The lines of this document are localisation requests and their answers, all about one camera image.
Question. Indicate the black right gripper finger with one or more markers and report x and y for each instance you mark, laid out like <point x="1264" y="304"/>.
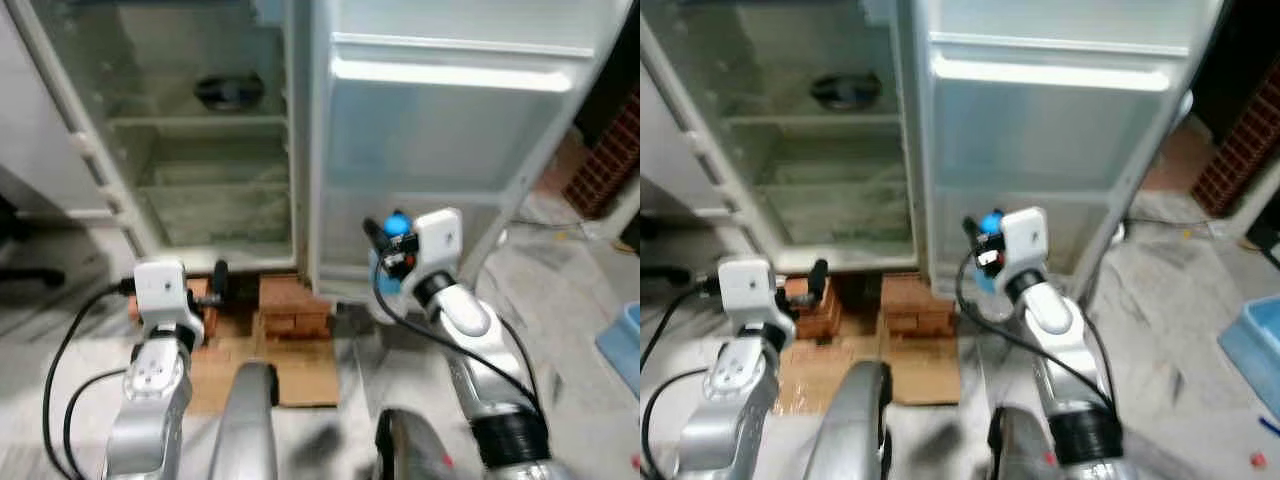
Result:
<point x="997" y="244"/>
<point x="974" y="236"/>
<point x="408" y="244"/>
<point x="377" y="238"/>

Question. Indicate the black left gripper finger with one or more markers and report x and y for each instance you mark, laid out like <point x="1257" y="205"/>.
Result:
<point x="220" y="280"/>
<point x="818" y="280"/>

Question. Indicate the clear water bottle blue cap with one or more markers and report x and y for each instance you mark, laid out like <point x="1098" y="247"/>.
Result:
<point x="397" y="224"/>
<point x="991" y="222"/>

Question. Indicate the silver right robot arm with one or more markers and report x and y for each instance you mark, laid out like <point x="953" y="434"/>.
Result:
<point x="1050" y="315"/>
<point x="465" y="320"/>

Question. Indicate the glass fridge shelf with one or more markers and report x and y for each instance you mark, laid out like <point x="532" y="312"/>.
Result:
<point x="200" y="121"/>
<point x="810" y="120"/>

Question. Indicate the clear crisper drawer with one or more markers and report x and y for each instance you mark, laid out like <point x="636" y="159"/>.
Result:
<point x="835" y="210"/>
<point x="220" y="215"/>

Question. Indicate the silver refrigerator door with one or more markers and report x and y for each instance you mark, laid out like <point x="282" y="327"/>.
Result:
<point x="1040" y="150"/>
<point x="430" y="150"/>

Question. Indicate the brown cardboard sheet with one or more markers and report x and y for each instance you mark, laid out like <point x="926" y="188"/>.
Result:
<point x="310" y="375"/>
<point x="930" y="375"/>

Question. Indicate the robot left leg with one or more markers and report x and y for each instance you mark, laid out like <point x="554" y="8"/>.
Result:
<point x="245" y="430"/>
<point x="850" y="430"/>

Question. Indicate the robot leg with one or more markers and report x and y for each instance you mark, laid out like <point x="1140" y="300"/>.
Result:
<point x="245" y="430"/>
<point x="415" y="455"/>
<point x="1020" y="450"/>
<point x="850" y="430"/>

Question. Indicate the blue plastic bin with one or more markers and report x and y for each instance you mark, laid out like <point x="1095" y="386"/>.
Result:
<point x="1250" y="350"/>
<point x="622" y="350"/>

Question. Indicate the black bowl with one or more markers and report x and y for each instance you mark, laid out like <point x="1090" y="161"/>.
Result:
<point x="230" y="92"/>
<point x="846" y="92"/>

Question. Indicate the robot right leg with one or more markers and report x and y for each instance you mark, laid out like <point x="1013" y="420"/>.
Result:
<point x="415" y="455"/>
<point x="1020" y="450"/>

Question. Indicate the red perforated brick pile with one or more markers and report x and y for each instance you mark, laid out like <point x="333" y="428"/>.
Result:
<point x="1240" y="150"/>
<point x="605" y="165"/>

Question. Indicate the silver refrigerator cabinet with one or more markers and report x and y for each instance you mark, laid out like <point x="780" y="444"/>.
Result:
<point x="180" y="60"/>
<point x="800" y="60"/>

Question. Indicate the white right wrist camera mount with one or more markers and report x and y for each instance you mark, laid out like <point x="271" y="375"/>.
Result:
<point x="438" y="240"/>
<point x="1025" y="238"/>

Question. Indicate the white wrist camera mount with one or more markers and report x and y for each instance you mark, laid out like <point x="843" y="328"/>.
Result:
<point x="438" y="240"/>
<point x="160" y="290"/>
<point x="748" y="288"/>
<point x="1025" y="238"/>

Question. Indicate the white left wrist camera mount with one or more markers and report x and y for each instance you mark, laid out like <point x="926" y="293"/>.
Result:
<point x="160" y="290"/>
<point x="748" y="288"/>

